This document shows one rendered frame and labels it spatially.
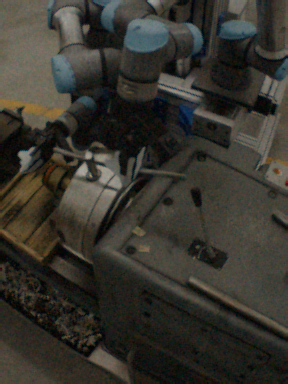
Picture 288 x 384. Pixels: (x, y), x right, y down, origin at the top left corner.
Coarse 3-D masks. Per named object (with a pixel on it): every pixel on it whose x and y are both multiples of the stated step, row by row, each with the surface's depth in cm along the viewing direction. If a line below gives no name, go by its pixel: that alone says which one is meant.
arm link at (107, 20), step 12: (132, 0) 91; (144, 0) 90; (156, 0) 91; (168, 0) 93; (180, 0) 97; (108, 12) 91; (120, 12) 89; (132, 12) 89; (144, 12) 89; (156, 12) 92; (108, 24) 92; (120, 24) 90
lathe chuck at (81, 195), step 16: (80, 176) 116; (112, 176) 115; (64, 192) 116; (80, 192) 115; (96, 192) 114; (64, 208) 116; (80, 208) 114; (64, 224) 117; (80, 224) 115; (80, 240) 117; (80, 256) 124
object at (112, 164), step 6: (132, 156) 94; (108, 162) 96; (114, 162) 95; (132, 162) 94; (108, 168) 97; (114, 168) 96; (132, 168) 95; (120, 174) 95; (126, 174) 94; (126, 180) 96; (126, 186) 99
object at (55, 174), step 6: (48, 168) 133; (54, 168) 133; (60, 168) 132; (66, 168) 133; (48, 174) 132; (54, 174) 131; (60, 174) 131; (66, 174) 132; (42, 180) 133; (48, 180) 132; (54, 180) 130; (60, 180) 130; (66, 180) 131; (48, 186) 132; (54, 186) 131; (60, 186) 131; (66, 186) 130; (54, 192) 132
